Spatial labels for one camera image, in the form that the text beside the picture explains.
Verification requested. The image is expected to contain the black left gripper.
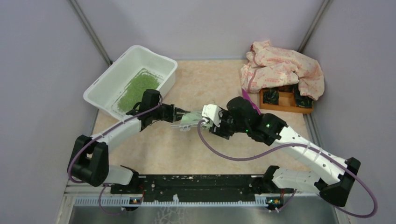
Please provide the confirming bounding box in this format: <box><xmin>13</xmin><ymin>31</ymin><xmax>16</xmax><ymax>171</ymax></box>
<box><xmin>151</xmin><ymin>103</ymin><xmax>190</xmax><ymax>122</ymax></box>

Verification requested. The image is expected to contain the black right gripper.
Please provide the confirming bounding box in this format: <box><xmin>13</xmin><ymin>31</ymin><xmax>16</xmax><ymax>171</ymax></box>
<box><xmin>209</xmin><ymin>108</ymin><xmax>249</xmax><ymax>139</ymax></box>

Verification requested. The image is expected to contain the green cat litter bag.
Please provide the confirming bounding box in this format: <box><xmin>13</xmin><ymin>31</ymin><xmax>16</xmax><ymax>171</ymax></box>
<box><xmin>180</xmin><ymin>111</ymin><xmax>213</xmax><ymax>129</ymax></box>

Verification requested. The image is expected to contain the black bag clip strip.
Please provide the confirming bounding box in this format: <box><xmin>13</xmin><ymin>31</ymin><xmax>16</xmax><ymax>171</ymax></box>
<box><xmin>170</xmin><ymin>122</ymin><xmax>198</xmax><ymax>132</ymax></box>

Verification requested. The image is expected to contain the purple plastic scoop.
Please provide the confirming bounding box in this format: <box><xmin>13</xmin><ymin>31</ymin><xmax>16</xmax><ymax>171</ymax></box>
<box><xmin>241</xmin><ymin>88</ymin><xmax>261</xmax><ymax>115</ymax></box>

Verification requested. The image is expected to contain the white plastic litter box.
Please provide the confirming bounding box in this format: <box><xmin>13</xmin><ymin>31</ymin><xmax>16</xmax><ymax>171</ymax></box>
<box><xmin>83</xmin><ymin>45</ymin><xmax>177</xmax><ymax>120</ymax></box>

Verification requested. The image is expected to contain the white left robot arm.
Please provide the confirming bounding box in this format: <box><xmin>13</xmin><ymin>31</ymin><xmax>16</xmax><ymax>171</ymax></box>
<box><xmin>67</xmin><ymin>89</ymin><xmax>189</xmax><ymax>193</ymax></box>

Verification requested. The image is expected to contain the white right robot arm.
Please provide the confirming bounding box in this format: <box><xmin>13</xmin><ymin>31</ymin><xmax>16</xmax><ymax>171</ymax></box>
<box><xmin>202</xmin><ymin>97</ymin><xmax>361</xmax><ymax>207</ymax></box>

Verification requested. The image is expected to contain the green litter in box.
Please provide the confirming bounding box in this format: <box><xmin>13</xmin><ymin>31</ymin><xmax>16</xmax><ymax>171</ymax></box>
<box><xmin>117</xmin><ymin>68</ymin><xmax>162</xmax><ymax>113</ymax></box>

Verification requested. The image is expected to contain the dark patterned item left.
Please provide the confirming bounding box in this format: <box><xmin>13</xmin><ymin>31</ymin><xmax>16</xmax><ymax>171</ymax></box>
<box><xmin>263</xmin><ymin>89</ymin><xmax>279</xmax><ymax>105</ymax></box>

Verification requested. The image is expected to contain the dark patterned item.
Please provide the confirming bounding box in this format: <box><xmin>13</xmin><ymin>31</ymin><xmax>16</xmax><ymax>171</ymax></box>
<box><xmin>263</xmin><ymin>89</ymin><xmax>279</xmax><ymax>105</ymax></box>
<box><xmin>293</xmin><ymin>86</ymin><xmax>313</xmax><ymax>108</ymax></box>

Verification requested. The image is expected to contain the wooden tray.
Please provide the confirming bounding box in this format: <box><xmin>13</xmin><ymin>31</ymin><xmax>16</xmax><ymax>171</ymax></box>
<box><xmin>259</xmin><ymin>89</ymin><xmax>313</xmax><ymax>114</ymax></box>

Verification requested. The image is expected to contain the pink patterned cloth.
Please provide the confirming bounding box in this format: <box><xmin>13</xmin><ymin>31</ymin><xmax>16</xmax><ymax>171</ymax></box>
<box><xmin>240</xmin><ymin>40</ymin><xmax>325</xmax><ymax>100</ymax></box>

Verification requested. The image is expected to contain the dark patterned item right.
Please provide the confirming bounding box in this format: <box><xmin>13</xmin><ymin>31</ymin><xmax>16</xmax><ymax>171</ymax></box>
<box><xmin>293</xmin><ymin>86</ymin><xmax>313</xmax><ymax>108</ymax></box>

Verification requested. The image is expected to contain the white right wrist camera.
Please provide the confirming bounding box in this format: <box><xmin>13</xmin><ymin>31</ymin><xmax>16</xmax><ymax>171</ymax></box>
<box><xmin>201</xmin><ymin>104</ymin><xmax>222</xmax><ymax>127</ymax></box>

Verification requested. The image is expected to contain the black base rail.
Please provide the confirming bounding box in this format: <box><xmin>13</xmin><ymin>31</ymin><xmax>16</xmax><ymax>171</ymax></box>
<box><xmin>99</xmin><ymin>174</ymin><xmax>297</xmax><ymax>208</ymax></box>

